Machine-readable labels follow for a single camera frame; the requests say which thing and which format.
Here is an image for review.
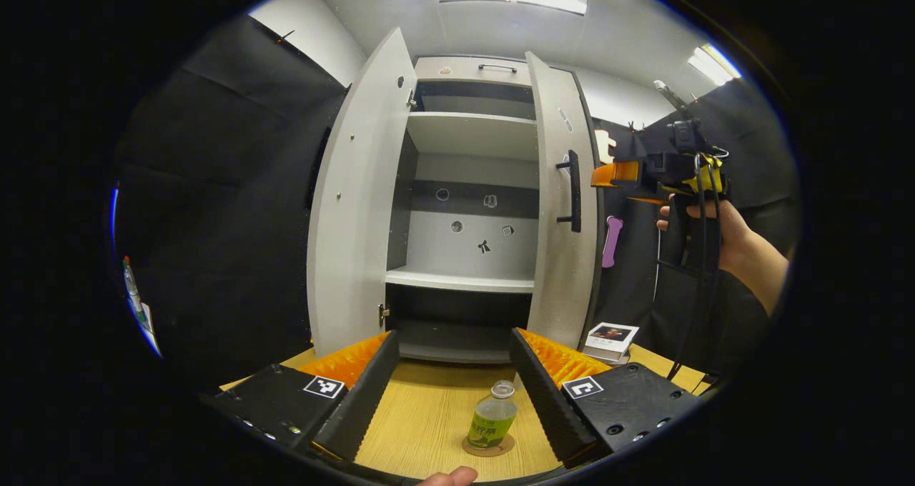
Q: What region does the black backdrop cloth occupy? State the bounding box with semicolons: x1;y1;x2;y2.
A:
111;14;801;394

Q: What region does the grey cabinet with shelves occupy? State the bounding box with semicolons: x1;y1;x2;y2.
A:
382;56;594;365

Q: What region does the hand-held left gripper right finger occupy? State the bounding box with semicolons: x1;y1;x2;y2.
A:
509;327;705;469

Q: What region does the grey cabinet door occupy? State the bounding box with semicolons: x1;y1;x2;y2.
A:
525;51;605;351
306;27;417;358

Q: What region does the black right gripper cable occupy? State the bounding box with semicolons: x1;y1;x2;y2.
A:
665;154;724;383

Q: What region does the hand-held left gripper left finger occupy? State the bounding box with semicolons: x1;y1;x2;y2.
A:
200;331;401;464

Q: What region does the small ceiling light panel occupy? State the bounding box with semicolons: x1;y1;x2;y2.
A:
688;43;743;86

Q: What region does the clear bottle with green label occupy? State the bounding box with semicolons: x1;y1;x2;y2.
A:
467;380;518;450

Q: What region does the round cork coaster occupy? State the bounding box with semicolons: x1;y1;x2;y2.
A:
461;432;515;458

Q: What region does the white cover book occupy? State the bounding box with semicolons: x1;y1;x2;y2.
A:
585;322;641;358

